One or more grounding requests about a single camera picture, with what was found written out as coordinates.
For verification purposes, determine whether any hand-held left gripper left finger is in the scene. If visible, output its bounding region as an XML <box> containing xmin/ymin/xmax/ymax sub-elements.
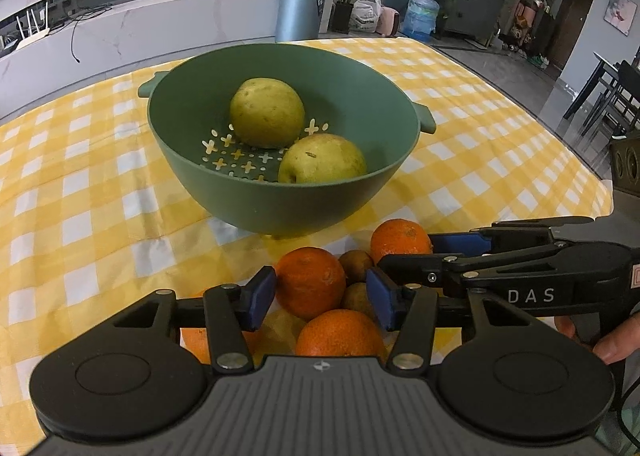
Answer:
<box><xmin>112</xmin><ymin>266</ymin><xmax>277</xmax><ymax>376</ymax></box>

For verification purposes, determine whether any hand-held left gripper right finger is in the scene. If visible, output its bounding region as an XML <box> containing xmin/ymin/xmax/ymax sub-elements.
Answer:
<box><xmin>366</xmin><ymin>267</ymin><xmax>533</xmax><ymax>377</ymax></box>

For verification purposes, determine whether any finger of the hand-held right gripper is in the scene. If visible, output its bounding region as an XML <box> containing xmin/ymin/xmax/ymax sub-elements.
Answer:
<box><xmin>377</xmin><ymin>243</ymin><xmax>566</xmax><ymax>295</ymax></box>
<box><xmin>429</xmin><ymin>217</ymin><xmax>596</xmax><ymax>255</ymax></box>

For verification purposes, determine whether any brown kiwi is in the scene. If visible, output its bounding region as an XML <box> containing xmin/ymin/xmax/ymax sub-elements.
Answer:
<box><xmin>341</xmin><ymin>282</ymin><xmax>379</xmax><ymax>324</ymax></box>
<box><xmin>338</xmin><ymin>250</ymin><xmax>375</xmax><ymax>284</ymax></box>

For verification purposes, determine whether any orange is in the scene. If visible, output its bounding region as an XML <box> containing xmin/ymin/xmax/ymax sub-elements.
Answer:
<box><xmin>296</xmin><ymin>309</ymin><xmax>387</xmax><ymax>363</ymax></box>
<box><xmin>370</xmin><ymin>219</ymin><xmax>433</xmax><ymax>267</ymax></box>
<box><xmin>274</xmin><ymin>247</ymin><xmax>347</xmax><ymax>321</ymax></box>
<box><xmin>180</xmin><ymin>327</ymin><xmax>262</xmax><ymax>366</ymax></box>

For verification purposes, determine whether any green colander bowl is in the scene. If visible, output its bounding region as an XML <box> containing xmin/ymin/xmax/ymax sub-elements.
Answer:
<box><xmin>137</xmin><ymin>43</ymin><xmax>436</xmax><ymax>239</ymax></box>

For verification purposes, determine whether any person's right hand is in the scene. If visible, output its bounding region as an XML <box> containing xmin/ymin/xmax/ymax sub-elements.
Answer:
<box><xmin>554</xmin><ymin>308</ymin><xmax>640</xmax><ymax>365</ymax></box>

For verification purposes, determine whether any yellow-green pear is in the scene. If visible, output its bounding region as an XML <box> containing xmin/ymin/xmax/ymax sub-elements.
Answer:
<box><xmin>229</xmin><ymin>78</ymin><xmax>306</xmax><ymax>149</ymax></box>
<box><xmin>277</xmin><ymin>133</ymin><xmax>367</xmax><ymax>185</ymax></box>

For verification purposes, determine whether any black dining chair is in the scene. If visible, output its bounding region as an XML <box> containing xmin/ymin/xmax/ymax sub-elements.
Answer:
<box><xmin>565</xmin><ymin>52</ymin><xmax>640</xmax><ymax>147</ymax></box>

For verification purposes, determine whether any yellow checked tablecloth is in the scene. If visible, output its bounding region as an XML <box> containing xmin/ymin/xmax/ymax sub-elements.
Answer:
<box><xmin>0</xmin><ymin>36</ymin><xmax>615</xmax><ymax>437</ymax></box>

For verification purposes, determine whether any blue water jug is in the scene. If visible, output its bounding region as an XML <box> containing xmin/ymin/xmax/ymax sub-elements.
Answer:
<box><xmin>401</xmin><ymin>0</ymin><xmax>441</xmax><ymax>42</ymax></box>

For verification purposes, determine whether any pink stool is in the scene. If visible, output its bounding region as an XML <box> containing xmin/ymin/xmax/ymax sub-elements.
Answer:
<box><xmin>376</xmin><ymin>6</ymin><xmax>401</xmax><ymax>35</ymax></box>

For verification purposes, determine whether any white plastic bag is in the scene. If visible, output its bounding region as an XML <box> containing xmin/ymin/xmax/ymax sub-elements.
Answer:
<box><xmin>348</xmin><ymin>0</ymin><xmax>383</xmax><ymax>33</ymax></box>

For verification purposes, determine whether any grey-blue trash can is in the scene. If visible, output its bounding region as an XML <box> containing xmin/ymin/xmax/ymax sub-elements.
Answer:
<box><xmin>275</xmin><ymin>0</ymin><xmax>328</xmax><ymax>43</ymax></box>

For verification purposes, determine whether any marble television console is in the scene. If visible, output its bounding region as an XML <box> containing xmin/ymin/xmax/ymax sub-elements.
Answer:
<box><xmin>0</xmin><ymin>0</ymin><xmax>323</xmax><ymax>109</ymax></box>

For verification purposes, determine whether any white router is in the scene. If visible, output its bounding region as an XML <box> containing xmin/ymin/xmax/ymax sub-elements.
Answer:
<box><xmin>16</xmin><ymin>0</ymin><xmax>52</xmax><ymax>45</ymax></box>

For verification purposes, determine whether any black cable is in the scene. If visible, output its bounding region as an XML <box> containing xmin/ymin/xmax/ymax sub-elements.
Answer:
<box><xmin>616</xmin><ymin>372</ymin><xmax>640</xmax><ymax>439</ymax></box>

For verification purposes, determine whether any framed wall picture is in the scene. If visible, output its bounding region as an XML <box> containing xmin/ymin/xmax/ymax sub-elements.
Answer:
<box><xmin>604</xmin><ymin>0</ymin><xmax>634</xmax><ymax>36</ymax></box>

